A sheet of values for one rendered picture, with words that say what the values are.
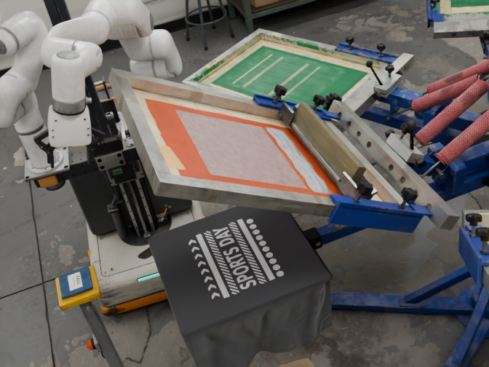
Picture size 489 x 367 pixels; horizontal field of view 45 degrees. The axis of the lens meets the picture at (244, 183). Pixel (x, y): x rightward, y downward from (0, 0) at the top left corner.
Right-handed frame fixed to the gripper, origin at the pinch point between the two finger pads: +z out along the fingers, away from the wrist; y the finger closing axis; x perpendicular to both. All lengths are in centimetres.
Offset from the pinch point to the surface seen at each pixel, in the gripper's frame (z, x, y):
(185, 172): -5.9, 18.0, -24.6
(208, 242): 43, -10, -45
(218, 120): -0.5, -15.4, -44.9
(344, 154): -3, 11, -73
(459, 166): 9, 7, -122
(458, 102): -8, -5, -125
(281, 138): 4, -10, -64
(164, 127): -5.8, -3.9, -24.9
